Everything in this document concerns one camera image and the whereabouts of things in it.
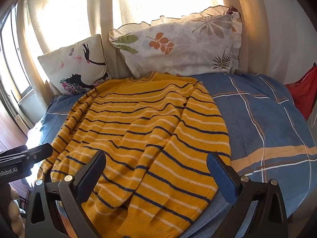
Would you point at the yellow striped sweater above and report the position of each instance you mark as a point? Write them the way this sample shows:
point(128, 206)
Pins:
point(138, 143)

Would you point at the white figure print cushion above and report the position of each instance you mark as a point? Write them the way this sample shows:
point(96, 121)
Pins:
point(76, 67)

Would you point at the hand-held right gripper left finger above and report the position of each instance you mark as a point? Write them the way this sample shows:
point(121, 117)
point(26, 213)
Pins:
point(92, 169)

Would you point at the leaf print ruffled pillow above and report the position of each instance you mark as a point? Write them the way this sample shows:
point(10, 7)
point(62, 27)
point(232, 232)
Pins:
point(180, 47)

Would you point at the cream curtain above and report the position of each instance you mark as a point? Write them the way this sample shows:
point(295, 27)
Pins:
point(138, 14)

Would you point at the blue plaid blanket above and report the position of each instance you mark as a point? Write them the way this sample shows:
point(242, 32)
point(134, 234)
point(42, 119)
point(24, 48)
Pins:
point(257, 133)

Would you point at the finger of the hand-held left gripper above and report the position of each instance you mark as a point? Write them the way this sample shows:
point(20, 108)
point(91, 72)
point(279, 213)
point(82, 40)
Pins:
point(39, 152)

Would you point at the window frame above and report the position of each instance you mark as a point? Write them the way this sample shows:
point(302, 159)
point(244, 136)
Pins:
point(12, 54)

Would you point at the red cloth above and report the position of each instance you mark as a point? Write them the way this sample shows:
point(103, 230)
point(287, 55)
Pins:
point(305, 90)

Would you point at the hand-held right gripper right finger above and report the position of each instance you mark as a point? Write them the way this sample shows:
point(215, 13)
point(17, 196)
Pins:
point(222, 176)

